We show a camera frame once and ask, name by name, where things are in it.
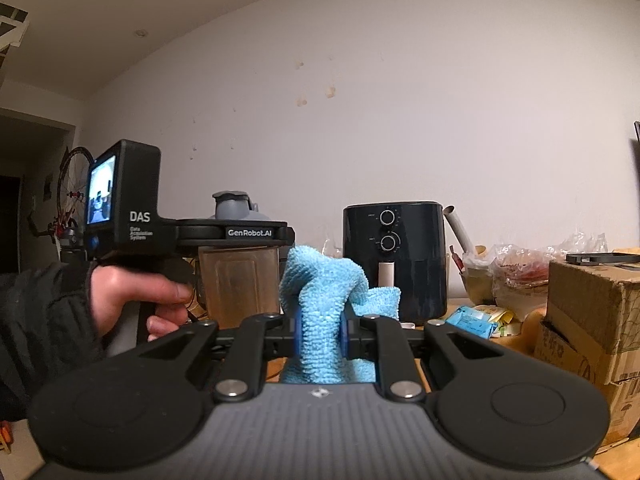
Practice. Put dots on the white paper roll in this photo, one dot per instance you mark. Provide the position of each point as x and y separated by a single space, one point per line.
457 230

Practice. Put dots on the blue microfiber cloth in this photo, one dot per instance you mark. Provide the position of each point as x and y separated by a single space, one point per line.
320 290

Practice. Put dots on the bicycle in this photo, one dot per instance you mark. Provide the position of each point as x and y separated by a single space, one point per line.
65 230

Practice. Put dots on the yellow packet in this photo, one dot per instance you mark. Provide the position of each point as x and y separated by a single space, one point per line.
505 320

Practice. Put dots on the blue packet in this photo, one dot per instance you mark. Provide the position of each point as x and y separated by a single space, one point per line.
467 321

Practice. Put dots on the clear shaker bottle grey lid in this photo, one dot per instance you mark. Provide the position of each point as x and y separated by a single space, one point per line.
235 280

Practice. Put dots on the clear bag of paper plates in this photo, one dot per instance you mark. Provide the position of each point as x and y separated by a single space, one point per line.
525 270

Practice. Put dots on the brown cardboard box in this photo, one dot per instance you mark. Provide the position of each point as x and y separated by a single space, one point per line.
585 300

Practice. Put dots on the black flat frame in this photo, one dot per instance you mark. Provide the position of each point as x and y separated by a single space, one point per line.
600 258

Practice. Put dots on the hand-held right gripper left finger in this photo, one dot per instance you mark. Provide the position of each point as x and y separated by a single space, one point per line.
298 332

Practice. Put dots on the black air fryer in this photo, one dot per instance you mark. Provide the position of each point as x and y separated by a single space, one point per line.
420 270

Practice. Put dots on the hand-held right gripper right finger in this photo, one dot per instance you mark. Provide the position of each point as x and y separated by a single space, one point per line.
344 332

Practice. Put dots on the person's left hand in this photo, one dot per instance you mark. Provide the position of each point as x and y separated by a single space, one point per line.
130 295

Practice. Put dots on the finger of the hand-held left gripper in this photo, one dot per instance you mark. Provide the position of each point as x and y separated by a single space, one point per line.
291 240

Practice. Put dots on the olive plastic bag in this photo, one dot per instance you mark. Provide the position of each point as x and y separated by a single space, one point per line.
479 280

